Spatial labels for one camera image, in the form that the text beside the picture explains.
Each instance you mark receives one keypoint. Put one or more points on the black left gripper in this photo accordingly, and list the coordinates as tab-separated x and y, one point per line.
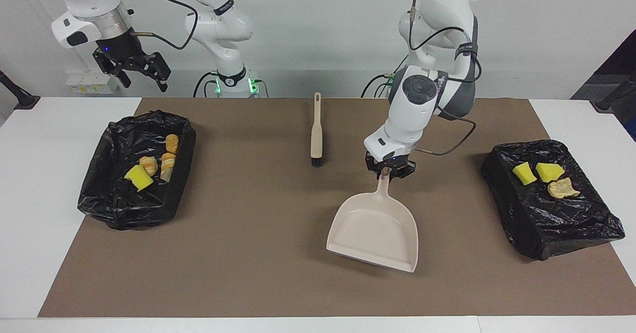
390	163

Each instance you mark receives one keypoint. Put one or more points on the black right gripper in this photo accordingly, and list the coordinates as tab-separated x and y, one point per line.
119	49

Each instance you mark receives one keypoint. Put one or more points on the beige plastic dustpan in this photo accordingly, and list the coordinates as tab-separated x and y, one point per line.
375	228

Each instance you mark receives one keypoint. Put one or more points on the beige hand brush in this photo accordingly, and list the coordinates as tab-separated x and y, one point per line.
316	134

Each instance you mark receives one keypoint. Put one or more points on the brown bread roll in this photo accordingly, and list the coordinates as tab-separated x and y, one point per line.
172	144

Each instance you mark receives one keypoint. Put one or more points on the small orange croissant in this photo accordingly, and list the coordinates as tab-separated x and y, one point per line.
149	165

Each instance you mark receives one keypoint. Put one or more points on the pale flaky pastry piece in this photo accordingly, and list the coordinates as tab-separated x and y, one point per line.
167	166

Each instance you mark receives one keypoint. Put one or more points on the yellow sponge piece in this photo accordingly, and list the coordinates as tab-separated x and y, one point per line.
138	178
524	173
549	172

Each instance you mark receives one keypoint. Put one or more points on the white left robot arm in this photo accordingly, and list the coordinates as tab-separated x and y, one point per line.
422	99

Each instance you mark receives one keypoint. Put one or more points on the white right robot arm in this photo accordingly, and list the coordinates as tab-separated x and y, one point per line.
218	30

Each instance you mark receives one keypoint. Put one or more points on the black bag lined bin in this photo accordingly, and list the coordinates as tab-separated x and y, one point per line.
556	218
114	199

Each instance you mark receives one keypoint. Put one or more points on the white socket box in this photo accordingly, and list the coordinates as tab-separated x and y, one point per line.
89	83

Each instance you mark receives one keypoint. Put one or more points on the black stand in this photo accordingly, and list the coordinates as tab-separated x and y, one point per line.
616	93
17	94

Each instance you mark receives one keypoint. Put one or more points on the brown table mat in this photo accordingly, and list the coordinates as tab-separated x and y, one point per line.
248	273

